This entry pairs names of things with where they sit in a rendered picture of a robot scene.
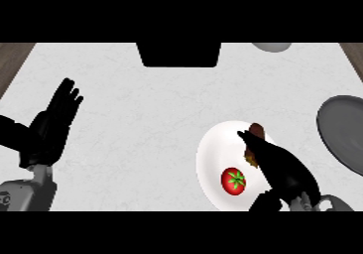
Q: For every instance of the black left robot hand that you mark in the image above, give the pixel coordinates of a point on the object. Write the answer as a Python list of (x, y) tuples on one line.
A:
[(47, 129)]

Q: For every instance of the red tomato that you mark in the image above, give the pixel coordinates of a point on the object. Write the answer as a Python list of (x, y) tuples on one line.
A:
[(233, 181)]

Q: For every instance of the brown food piece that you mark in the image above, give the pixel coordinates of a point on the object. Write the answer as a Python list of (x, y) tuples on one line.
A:
[(256, 130)]

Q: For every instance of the pale grey round object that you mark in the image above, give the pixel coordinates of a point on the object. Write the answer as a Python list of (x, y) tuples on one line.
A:
[(271, 47)]

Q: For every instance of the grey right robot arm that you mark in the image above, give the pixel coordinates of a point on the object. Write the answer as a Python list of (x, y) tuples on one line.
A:
[(318, 204)]

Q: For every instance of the white oval plate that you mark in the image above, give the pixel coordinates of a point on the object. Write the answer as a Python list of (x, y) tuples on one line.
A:
[(218, 162)]

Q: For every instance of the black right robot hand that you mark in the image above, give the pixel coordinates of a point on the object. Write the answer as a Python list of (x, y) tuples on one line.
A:
[(281, 165)]

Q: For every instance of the black box appliance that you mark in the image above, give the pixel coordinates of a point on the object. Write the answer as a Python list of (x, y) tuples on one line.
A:
[(178, 54)]

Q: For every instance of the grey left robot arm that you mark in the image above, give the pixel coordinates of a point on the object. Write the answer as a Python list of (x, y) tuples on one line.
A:
[(27, 193)]

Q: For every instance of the dark grey pan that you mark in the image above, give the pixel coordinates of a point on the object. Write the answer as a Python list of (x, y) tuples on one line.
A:
[(345, 132)]

